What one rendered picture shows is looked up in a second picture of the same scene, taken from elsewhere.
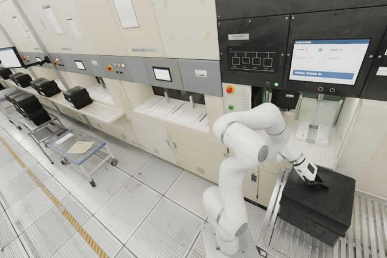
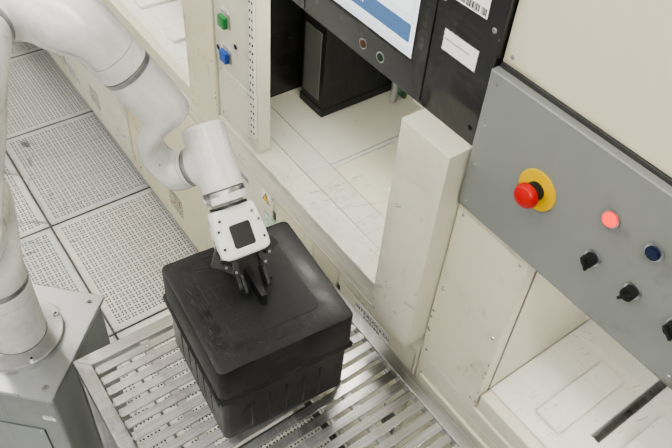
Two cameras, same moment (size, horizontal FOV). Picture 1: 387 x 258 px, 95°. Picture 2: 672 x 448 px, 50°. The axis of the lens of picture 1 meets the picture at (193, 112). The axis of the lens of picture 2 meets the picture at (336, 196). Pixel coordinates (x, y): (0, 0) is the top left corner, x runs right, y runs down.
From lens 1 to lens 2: 95 cm
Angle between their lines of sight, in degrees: 14
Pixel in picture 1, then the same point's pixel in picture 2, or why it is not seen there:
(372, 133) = (418, 210)
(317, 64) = not seen: outside the picture
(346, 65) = not seen: outside the picture
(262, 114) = (38, 12)
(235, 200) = not seen: outside the picture
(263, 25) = not seen: outside the picture
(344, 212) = (242, 352)
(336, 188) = (286, 310)
